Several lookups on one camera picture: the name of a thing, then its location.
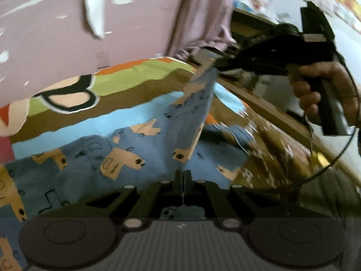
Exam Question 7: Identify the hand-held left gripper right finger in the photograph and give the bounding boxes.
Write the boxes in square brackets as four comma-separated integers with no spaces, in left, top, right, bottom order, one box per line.
[184,170,283,229]

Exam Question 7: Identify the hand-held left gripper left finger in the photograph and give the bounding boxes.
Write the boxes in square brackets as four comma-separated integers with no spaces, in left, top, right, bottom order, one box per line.
[86,170,183,229]

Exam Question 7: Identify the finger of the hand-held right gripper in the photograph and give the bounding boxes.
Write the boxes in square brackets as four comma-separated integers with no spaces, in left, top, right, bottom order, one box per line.
[230,24,302,63]
[217,48,302,76]

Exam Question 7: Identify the blue printed pants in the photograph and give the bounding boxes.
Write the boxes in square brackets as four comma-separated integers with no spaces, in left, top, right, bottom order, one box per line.
[0,65,254,271]

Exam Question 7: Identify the person's right hand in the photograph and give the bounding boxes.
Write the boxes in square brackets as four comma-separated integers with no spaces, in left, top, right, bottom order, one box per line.
[292,61,361,126]

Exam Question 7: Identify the lilac curtain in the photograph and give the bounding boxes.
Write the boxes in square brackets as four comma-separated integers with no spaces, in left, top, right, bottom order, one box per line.
[166,0,238,60]

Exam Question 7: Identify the colourful printed bed sheet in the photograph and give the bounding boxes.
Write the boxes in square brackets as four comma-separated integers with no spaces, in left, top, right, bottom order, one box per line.
[0,58,319,189]

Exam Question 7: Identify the wooden bed frame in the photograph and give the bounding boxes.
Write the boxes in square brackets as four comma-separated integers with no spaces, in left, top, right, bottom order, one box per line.
[214,73,361,178]

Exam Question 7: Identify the black cable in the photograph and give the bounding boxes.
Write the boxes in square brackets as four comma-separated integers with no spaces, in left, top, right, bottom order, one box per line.
[282,54,361,189]

